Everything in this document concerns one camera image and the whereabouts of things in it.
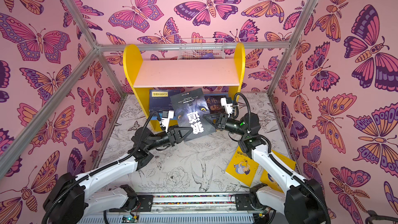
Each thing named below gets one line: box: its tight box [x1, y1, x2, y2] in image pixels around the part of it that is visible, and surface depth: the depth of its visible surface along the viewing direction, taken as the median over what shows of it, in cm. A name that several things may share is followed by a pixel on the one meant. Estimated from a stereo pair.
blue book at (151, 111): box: [149, 109, 163, 116], surface depth 89 cm
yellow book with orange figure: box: [225, 145, 260, 188], surface depth 85 cm
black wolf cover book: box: [169, 87, 217, 142], surface depth 66 cm
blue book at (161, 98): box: [149, 89, 182, 109], surface depth 92 cm
